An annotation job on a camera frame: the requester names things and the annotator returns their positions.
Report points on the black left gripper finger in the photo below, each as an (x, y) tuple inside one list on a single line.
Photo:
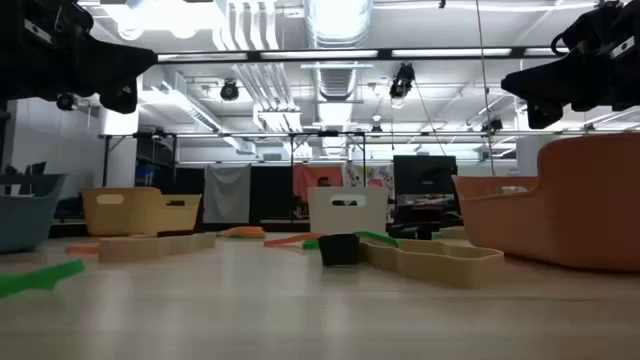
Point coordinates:
[(110, 67), (120, 100)]

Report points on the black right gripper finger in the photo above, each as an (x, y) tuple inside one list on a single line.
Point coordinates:
[(545, 116), (550, 82)]

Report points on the small black cup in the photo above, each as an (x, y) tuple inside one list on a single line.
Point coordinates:
[(339, 250)]

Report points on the blue storage bin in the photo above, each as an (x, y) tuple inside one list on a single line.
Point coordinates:
[(145, 176)]

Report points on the orange plastic basket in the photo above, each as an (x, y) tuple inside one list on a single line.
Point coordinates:
[(575, 210)]

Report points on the small dark desk monitor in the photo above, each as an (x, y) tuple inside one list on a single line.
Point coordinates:
[(37, 170)]

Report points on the yellow plastic basket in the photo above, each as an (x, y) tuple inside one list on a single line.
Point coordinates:
[(130, 210)]

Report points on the black monitor screen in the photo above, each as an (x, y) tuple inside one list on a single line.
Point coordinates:
[(425, 175)]

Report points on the grey hanging cloth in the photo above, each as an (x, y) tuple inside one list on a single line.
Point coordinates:
[(227, 195)]

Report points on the teal plastic basket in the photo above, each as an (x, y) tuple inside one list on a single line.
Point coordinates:
[(25, 220)]

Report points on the floral hanging cloth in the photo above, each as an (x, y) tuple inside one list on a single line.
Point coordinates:
[(375, 176)]

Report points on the red hanging cloth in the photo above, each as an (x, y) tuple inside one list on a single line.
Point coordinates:
[(305, 180)]

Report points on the person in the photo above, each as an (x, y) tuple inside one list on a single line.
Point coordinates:
[(324, 181)]

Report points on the white plastic basket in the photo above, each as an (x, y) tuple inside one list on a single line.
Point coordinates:
[(325, 220)]

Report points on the black ceiling camera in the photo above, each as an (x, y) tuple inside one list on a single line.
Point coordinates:
[(402, 80), (66, 102), (229, 91), (494, 125)]

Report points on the black background table frame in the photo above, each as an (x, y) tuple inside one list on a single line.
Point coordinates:
[(106, 160)]

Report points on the black overhead frame bar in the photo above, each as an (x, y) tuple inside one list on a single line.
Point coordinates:
[(250, 55)]

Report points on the black aluminium table frame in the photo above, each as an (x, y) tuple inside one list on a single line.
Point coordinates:
[(275, 226)]

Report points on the silver ceiling duct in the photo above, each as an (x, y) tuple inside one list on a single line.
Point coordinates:
[(337, 25)]

